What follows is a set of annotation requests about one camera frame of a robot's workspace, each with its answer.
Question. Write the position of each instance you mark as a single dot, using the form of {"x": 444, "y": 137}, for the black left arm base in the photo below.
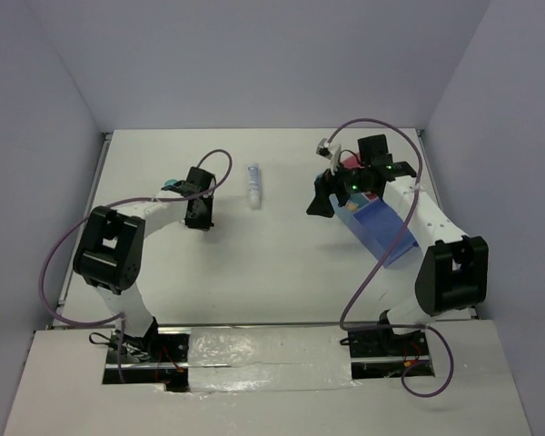
{"x": 157, "y": 358}

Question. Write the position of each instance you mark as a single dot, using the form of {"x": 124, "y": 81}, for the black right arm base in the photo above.
{"x": 377, "y": 354}

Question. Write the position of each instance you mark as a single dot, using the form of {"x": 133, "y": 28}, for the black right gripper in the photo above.
{"x": 324, "y": 186}

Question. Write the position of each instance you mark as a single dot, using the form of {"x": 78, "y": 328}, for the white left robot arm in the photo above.
{"x": 110, "y": 251}

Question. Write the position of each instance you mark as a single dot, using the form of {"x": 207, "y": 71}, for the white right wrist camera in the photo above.
{"x": 331, "y": 152}

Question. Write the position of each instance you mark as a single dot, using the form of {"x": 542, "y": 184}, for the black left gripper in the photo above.
{"x": 205, "y": 222}

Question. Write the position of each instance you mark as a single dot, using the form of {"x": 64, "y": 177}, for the dark blue organizer bin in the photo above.
{"x": 376, "y": 226}

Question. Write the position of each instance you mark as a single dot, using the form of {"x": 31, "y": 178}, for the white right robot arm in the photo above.
{"x": 454, "y": 267}

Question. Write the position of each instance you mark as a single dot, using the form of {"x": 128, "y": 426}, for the light blue organizer bin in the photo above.
{"x": 348, "y": 212}

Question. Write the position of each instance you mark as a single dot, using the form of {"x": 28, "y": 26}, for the white tube blue print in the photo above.
{"x": 254, "y": 186}

